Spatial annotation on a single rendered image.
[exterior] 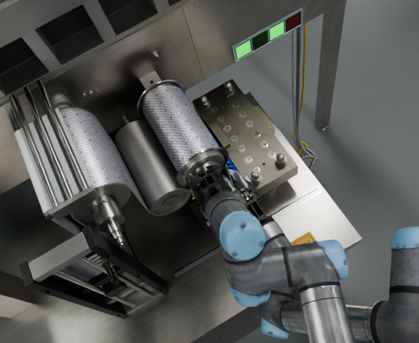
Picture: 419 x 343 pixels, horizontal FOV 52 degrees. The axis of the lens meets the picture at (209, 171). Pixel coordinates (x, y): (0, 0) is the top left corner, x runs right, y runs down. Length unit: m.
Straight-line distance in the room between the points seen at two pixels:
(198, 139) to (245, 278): 0.40
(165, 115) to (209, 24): 0.29
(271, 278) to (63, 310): 0.85
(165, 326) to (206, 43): 0.84
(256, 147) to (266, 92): 1.40
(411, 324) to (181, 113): 0.69
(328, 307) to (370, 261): 1.53
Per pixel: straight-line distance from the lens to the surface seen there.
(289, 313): 1.12
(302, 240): 1.33
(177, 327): 1.35
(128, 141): 1.20
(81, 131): 1.06
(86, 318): 1.45
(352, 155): 2.50
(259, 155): 1.32
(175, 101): 1.13
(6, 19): 1.03
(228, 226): 0.73
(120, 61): 1.17
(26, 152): 1.06
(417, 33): 3.06
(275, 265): 0.80
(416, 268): 0.92
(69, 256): 0.90
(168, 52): 1.22
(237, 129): 1.38
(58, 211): 0.93
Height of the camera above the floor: 2.20
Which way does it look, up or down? 63 degrees down
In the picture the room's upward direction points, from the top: 23 degrees counter-clockwise
